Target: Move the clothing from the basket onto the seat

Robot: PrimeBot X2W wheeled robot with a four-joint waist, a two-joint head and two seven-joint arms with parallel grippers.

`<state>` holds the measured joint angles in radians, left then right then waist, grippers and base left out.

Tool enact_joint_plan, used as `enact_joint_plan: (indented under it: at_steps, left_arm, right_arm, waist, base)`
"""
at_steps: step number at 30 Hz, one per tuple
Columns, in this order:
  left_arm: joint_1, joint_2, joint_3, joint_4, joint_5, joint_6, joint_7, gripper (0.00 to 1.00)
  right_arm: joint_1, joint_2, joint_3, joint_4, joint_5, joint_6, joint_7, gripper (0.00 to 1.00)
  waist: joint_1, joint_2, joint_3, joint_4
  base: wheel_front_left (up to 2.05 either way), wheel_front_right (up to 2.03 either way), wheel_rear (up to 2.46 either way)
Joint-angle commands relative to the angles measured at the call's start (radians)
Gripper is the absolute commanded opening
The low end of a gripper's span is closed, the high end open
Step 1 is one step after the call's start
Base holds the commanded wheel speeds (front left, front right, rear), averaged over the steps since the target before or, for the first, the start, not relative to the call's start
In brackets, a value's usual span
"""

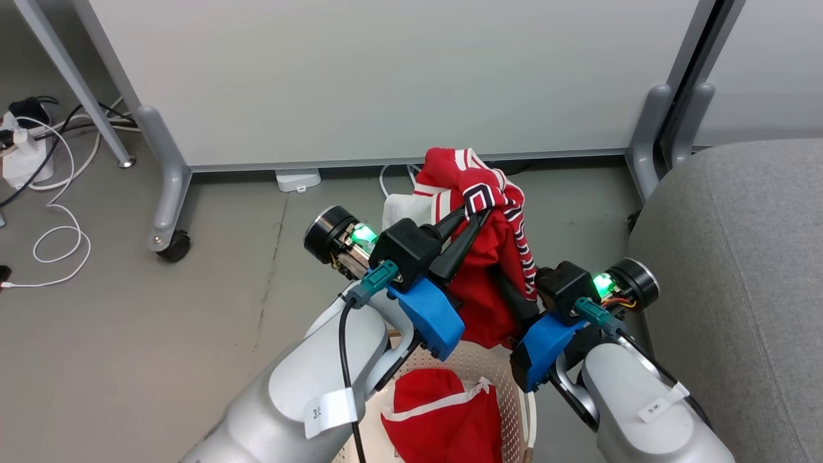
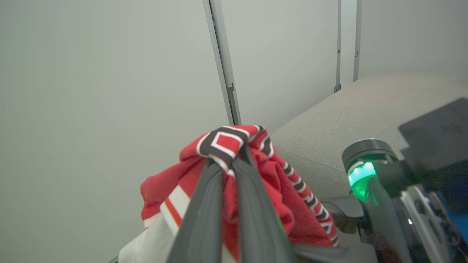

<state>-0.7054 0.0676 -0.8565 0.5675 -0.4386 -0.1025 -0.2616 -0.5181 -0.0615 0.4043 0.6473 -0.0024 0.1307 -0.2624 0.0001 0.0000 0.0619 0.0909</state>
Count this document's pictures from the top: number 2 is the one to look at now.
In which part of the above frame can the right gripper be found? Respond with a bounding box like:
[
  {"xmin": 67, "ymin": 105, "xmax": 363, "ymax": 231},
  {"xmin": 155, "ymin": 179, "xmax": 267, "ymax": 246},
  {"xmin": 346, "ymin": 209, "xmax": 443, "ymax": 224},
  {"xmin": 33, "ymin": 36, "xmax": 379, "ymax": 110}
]
[{"xmin": 322, "ymin": 139, "xmax": 414, "ymax": 263}]

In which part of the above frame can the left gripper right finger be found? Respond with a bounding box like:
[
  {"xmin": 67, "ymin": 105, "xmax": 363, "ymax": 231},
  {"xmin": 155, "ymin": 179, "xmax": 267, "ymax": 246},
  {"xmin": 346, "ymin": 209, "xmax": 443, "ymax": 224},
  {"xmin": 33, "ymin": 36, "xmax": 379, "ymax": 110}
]
[{"xmin": 231, "ymin": 145, "xmax": 295, "ymax": 263}]

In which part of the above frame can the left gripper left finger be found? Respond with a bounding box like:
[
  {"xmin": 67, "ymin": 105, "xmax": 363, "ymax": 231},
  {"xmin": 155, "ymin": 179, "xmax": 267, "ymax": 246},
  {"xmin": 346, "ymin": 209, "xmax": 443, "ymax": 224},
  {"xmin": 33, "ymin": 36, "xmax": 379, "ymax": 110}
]
[{"xmin": 166, "ymin": 160, "xmax": 224, "ymax": 263}]

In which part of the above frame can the red white patterned garment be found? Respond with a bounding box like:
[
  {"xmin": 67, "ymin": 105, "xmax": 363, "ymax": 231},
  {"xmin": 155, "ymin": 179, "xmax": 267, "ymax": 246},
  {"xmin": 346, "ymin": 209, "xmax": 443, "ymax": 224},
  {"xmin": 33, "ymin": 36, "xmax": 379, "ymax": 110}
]
[{"xmin": 119, "ymin": 125, "xmax": 340, "ymax": 263}]

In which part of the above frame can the grey fabric sofa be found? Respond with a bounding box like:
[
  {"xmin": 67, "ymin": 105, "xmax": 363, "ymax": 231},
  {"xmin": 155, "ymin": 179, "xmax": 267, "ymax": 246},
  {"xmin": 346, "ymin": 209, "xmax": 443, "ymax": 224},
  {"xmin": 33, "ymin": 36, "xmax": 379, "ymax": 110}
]
[{"xmin": 271, "ymin": 71, "xmax": 468, "ymax": 263}]

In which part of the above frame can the right wrist camera blue mount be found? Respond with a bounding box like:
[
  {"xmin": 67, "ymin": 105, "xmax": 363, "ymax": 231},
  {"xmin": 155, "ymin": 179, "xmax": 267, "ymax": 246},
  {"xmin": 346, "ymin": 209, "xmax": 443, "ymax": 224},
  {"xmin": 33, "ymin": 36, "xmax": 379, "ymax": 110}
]
[{"xmin": 399, "ymin": 98, "xmax": 468, "ymax": 241}]

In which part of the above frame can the white partition panel grey frame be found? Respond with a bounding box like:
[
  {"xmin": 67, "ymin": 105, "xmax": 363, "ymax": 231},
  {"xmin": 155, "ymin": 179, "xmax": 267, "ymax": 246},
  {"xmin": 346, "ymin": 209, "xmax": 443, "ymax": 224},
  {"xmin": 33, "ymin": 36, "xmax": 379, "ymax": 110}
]
[
  {"xmin": 0, "ymin": 0, "xmax": 242, "ymax": 263},
  {"xmin": 353, "ymin": 0, "xmax": 468, "ymax": 83},
  {"xmin": 208, "ymin": 0, "xmax": 342, "ymax": 134}
]

